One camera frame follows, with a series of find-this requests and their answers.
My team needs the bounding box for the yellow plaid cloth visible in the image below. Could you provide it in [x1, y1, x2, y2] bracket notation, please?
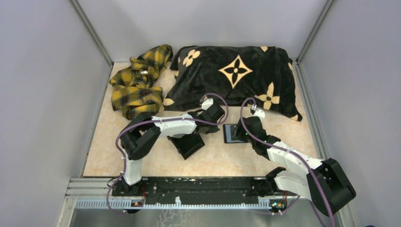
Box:
[109, 44, 173, 120]

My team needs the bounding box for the black floral pillow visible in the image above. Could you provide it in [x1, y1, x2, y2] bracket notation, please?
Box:
[163, 45, 303, 122]

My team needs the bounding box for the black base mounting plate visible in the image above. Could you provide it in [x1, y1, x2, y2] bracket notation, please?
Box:
[112, 177, 293, 205]

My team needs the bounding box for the black plastic card tray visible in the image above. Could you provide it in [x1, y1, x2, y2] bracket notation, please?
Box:
[167, 134, 205, 160]

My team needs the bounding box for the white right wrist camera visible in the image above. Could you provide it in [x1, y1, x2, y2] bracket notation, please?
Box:
[250, 105, 265, 121]

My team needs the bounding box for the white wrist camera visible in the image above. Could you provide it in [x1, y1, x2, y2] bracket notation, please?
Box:
[250, 105, 265, 121]
[200, 98, 214, 111]

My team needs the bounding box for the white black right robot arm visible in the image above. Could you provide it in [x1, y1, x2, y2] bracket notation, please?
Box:
[230, 116, 357, 217]

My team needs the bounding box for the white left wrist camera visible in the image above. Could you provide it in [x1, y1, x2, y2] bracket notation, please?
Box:
[200, 98, 214, 111]

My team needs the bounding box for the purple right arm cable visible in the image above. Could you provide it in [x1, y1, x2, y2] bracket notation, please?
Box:
[239, 97, 336, 227]

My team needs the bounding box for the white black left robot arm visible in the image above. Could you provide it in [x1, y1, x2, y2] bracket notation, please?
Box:
[117, 104, 226, 196]

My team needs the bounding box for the black blue card holder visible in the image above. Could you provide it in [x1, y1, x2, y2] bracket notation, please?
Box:
[223, 124, 246, 144]

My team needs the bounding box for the aluminium front frame rail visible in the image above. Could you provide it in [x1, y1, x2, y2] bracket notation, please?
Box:
[66, 177, 297, 211]

